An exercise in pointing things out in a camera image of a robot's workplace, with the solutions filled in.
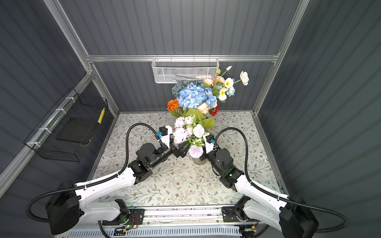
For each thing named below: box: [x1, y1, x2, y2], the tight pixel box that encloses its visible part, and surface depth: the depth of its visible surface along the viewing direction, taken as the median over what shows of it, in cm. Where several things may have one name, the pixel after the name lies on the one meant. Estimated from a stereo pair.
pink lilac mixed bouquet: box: [172, 114, 216, 159], surface depth 67 cm
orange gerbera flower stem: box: [166, 98, 179, 113], surface depth 71 cm
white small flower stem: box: [214, 65, 250, 101], surface depth 69 cm
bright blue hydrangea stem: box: [176, 82, 218, 110], surface depth 65 cm
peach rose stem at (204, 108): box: [196, 102, 211, 116], surface depth 74 cm
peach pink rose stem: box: [203, 75, 226, 87], surface depth 86 cm
